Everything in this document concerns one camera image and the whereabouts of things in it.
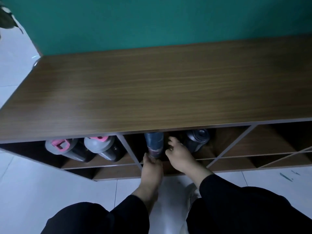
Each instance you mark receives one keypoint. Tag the dark blue bottle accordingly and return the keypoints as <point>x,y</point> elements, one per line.
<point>154,142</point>

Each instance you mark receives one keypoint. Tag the black bottle grey pink lid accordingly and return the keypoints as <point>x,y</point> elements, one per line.
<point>103,146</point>
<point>65,147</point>

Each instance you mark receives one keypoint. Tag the person's right hand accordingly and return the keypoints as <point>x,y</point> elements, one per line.
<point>181,157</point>

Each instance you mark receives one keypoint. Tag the person's left fingers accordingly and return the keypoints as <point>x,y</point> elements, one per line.
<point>150,158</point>

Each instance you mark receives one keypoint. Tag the person's right thumb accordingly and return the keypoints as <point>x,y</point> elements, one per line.
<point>169,151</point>

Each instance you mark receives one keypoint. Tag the dark green plant leaf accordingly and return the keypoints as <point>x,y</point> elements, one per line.
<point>6,18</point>

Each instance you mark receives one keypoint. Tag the person's left forearm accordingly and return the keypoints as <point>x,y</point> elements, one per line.
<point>104,216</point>

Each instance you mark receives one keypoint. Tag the person's left hand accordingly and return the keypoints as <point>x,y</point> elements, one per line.
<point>151,174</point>

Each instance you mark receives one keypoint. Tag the person's white trousers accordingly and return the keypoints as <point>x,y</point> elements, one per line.
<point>170,207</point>

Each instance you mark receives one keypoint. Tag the brown wooden shelf cabinet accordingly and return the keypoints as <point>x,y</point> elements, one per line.
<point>151,90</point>

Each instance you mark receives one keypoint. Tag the person's right forearm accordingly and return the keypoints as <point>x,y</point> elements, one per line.
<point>241,207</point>

